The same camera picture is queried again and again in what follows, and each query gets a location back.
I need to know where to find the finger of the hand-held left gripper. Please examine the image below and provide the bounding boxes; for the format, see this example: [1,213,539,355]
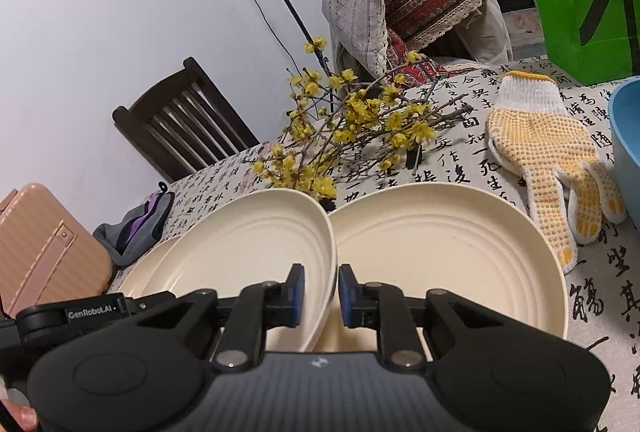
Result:
[125,290,177,314]

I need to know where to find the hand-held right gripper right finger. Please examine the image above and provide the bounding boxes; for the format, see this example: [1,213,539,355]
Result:
[337,263,505,374]

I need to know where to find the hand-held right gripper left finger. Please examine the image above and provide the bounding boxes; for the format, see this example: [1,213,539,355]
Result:
[132,263,306,374]

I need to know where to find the cream plate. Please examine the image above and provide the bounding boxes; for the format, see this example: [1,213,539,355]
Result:
[117,236,183,299]
[160,188,341,354]
[317,183,571,353]

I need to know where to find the blue bowl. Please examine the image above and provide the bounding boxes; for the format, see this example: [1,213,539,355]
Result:
[609,77,640,193]

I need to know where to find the person's left hand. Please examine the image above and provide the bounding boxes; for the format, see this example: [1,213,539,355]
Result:
[6,403,40,432]

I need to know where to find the pink ribbed suitcase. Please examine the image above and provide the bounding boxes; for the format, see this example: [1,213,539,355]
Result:
[0,183,115,318]

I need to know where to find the grey purple pouch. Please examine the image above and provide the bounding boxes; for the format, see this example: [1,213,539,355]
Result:
[93,182,176,267]

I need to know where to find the yellow flower branches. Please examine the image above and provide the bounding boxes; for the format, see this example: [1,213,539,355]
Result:
[252,38,473,213]

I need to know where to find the dark wooden chair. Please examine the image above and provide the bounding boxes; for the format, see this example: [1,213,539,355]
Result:
[112,57,261,183]

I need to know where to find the yellow dotted work glove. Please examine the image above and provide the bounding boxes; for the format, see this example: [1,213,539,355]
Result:
[485,71,627,274]

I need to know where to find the beige chair cover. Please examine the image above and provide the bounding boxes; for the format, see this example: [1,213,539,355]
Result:
[332,0,512,73]

